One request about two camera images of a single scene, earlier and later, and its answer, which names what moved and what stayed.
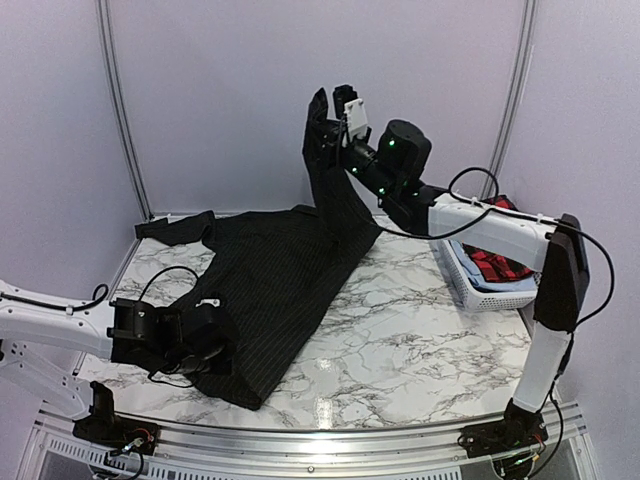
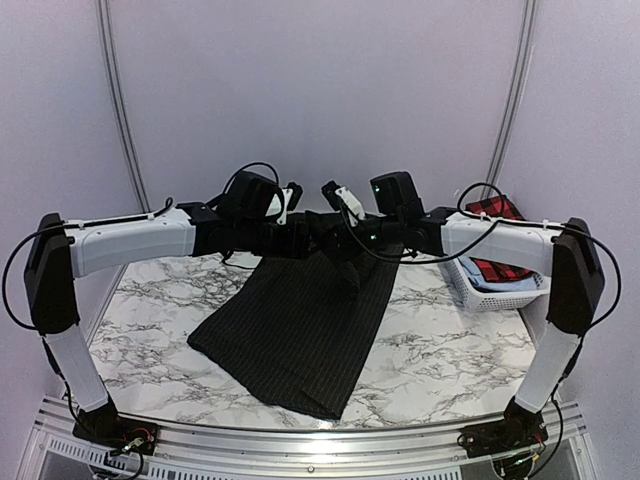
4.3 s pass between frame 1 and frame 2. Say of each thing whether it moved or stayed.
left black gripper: moved
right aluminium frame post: stayed
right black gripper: moved
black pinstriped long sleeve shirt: moved
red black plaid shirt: stayed
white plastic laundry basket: stayed
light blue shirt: stayed
